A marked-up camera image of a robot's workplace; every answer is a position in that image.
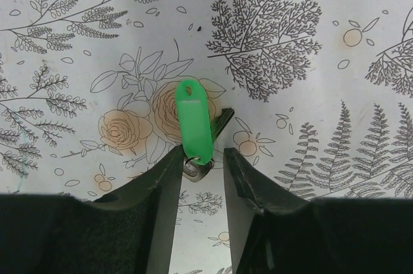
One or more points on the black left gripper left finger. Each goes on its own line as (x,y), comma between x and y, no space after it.
(129,230)

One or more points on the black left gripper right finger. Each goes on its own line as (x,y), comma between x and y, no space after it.
(274,231)

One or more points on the green tag key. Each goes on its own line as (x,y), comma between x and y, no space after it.
(198,131)

